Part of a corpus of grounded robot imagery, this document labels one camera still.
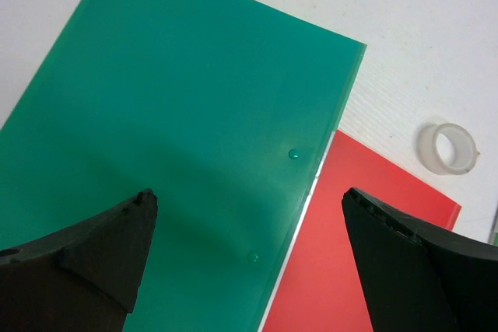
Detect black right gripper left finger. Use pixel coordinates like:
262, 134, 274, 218
1, 189, 158, 331

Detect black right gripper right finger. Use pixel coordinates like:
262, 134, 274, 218
342, 188, 497, 331

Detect red plastic folder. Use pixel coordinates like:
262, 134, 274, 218
263, 131, 461, 332

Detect clear tape roll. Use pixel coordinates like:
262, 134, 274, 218
416, 123, 479, 176

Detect green plastic folder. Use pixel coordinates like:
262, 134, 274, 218
1, 0, 366, 331

